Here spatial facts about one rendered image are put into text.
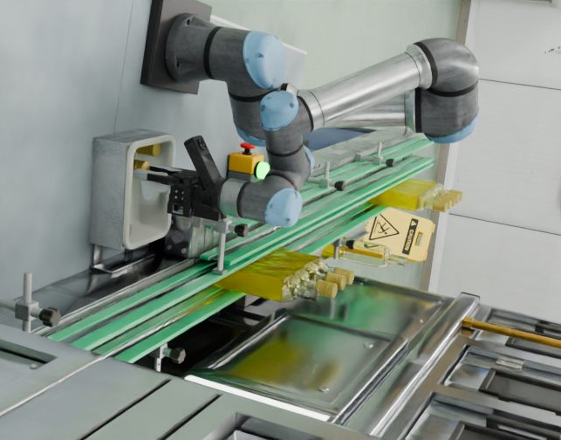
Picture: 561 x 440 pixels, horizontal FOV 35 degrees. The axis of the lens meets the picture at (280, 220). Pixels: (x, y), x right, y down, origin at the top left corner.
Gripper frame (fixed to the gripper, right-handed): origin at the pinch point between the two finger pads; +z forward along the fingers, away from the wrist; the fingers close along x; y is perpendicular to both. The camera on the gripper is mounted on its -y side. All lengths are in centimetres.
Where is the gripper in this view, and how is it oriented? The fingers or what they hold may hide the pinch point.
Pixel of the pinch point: (142, 168)
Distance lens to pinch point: 188.8
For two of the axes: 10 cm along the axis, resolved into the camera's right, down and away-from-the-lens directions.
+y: -0.9, 9.6, 2.6
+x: 4.1, -2.0, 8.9
